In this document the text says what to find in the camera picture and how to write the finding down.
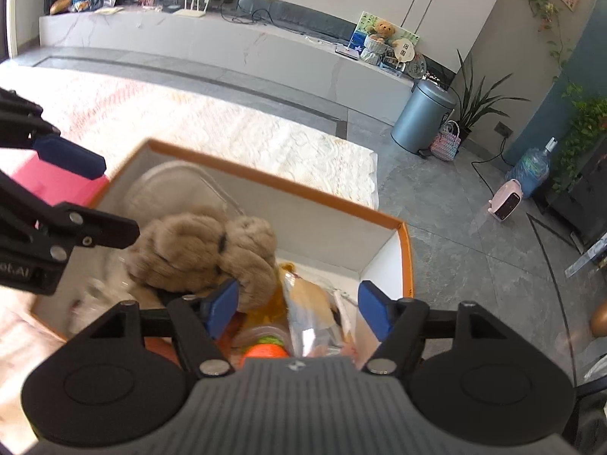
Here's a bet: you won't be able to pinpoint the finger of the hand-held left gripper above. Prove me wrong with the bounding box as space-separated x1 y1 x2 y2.
0 88 106 181
0 173 141 267

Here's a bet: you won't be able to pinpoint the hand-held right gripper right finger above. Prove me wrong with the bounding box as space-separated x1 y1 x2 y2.
358 281 498 376

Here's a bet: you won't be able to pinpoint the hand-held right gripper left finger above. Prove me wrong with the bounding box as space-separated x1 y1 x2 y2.
88 279 240 379

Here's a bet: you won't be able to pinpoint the orange carrot plush toy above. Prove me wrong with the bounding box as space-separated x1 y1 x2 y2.
237 334 291 369

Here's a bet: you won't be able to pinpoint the brown knotted plush toy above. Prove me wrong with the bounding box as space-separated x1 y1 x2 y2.
124 206 280 314

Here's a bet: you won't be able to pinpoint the orange box with white inside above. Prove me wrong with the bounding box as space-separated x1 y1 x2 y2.
31 138 415 357

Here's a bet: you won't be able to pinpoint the pink box lid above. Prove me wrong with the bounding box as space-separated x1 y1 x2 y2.
9 158 111 210

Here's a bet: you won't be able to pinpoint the clear snack bag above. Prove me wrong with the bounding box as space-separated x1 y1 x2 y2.
280 263 362 357

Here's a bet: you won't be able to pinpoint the clear plastic container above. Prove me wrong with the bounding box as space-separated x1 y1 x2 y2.
118 161 248 229

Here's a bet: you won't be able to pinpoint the pink space heater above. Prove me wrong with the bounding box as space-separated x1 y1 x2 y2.
488 179 524 221

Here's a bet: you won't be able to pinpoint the white marble television console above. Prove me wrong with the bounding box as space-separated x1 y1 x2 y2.
39 0 416 127

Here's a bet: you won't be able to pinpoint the white router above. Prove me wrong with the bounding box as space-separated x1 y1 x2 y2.
173 0 212 18

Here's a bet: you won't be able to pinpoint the grey-blue trash can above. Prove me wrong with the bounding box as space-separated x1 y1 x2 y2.
391 78 457 155

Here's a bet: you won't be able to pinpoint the blue water jug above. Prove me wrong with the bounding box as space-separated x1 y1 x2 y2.
505 137 558 199

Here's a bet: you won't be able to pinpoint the potted snake plant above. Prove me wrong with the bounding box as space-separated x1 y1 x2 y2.
446 49 530 141

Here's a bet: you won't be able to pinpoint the dark cabinet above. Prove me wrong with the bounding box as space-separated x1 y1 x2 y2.
545 142 607 253

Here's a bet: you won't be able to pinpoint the round paper fan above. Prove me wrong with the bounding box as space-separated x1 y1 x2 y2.
393 39 421 64

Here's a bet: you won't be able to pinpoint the brown teddy bear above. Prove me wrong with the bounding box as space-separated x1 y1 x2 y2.
363 19 397 65

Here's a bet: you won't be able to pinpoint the leafy green plants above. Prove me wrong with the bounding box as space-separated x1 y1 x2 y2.
552 83 607 196

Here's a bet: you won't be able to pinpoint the green painted canvas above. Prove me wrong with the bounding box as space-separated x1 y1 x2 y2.
351 11 421 58

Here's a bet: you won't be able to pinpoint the hanging vine plant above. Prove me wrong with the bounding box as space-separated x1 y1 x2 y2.
519 0 571 82

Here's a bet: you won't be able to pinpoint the black floor cable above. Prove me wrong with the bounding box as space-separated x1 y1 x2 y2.
471 136 552 215

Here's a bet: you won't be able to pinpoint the woven handle basket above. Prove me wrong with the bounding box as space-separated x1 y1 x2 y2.
431 121 462 162

